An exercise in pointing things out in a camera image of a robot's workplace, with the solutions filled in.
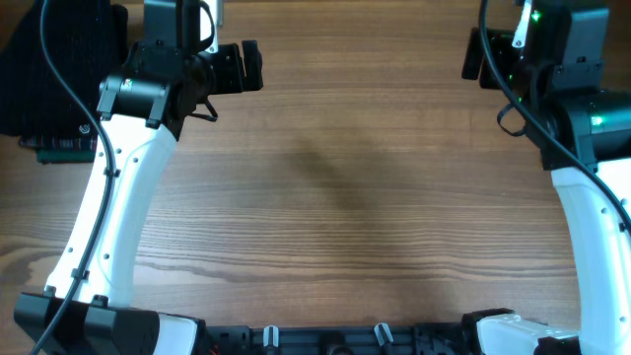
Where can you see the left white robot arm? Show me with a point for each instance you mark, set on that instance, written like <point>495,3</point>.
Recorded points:
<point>85,307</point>

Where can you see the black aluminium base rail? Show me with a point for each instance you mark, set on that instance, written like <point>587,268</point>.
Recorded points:
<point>382,338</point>

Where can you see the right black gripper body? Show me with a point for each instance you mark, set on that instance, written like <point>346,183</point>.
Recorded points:
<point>506,59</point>

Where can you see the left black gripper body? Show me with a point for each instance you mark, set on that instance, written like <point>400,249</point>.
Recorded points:
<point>226,65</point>

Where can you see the plaid folded shirt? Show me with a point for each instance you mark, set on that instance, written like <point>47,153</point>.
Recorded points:
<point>54,143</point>

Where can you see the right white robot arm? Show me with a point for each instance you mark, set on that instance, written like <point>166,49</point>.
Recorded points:
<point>583,135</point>

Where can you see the black knit skirt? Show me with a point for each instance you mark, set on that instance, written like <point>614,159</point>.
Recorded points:
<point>53,64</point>

